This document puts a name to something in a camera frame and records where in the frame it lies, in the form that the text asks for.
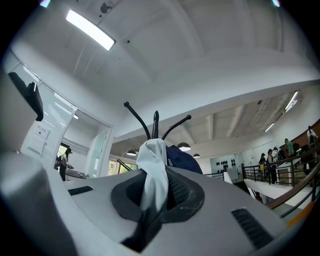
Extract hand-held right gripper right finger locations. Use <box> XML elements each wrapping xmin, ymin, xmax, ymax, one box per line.
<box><xmin>136</xmin><ymin>166</ymin><xmax>300</xmax><ymax>256</ymax></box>

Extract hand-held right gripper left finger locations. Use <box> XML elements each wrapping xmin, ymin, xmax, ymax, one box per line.
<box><xmin>0</xmin><ymin>149</ymin><xmax>162</xmax><ymax>256</ymax></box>

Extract light grey garment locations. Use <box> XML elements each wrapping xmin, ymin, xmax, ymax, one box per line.
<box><xmin>135</xmin><ymin>138</ymin><xmax>170</xmax><ymax>214</ymax></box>

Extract black coat rack stand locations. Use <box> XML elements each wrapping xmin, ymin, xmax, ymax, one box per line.
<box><xmin>123</xmin><ymin>100</ymin><xmax>193</xmax><ymax>142</ymax></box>

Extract black balcony railing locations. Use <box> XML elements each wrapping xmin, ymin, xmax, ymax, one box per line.
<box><xmin>203</xmin><ymin>170</ymin><xmax>226</xmax><ymax>181</ymax></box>

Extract large window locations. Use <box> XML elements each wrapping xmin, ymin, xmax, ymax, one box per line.
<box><xmin>108</xmin><ymin>159</ymin><xmax>139</xmax><ymax>175</ymax></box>

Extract navy blue cap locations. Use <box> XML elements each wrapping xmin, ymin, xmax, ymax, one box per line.
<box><xmin>164</xmin><ymin>144</ymin><xmax>204</xmax><ymax>176</ymax></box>

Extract black walkway railing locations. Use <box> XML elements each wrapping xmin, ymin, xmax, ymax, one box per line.
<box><xmin>241</xmin><ymin>149</ymin><xmax>320</xmax><ymax>187</ymax></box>

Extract white paper notice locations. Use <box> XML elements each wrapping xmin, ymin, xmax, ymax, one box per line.
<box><xmin>26</xmin><ymin>124</ymin><xmax>51</xmax><ymax>151</ymax></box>

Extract black railing with brown handrail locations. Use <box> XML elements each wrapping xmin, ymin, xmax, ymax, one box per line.
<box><xmin>265</xmin><ymin>169</ymin><xmax>320</xmax><ymax>219</ymax></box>

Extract rectangular ceiling light panel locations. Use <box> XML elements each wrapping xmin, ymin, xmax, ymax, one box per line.
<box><xmin>65</xmin><ymin>9</ymin><xmax>117</xmax><ymax>52</ymax></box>

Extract round ceiling sensor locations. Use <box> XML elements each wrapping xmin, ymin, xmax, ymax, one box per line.
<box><xmin>99</xmin><ymin>0</ymin><xmax>115</xmax><ymax>14</ymax></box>

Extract glass partition with white frame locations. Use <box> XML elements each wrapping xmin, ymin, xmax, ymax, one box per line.
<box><xmin>85</xmin><ymin>123</ymin><xmax>114</xmax><ymax>179</ymax></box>

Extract black wall-mounted shapes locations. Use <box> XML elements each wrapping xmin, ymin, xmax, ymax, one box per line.
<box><xmin>215</xmin><ymin>158</ymin><xmax>237</xmax><ymax>167</ymax></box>

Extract frosted striped glass wall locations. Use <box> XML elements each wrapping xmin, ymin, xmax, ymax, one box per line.
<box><xmin>20</xmin><ymin>99</ymin><xmax>79</xmax><ymax>171</ymax></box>

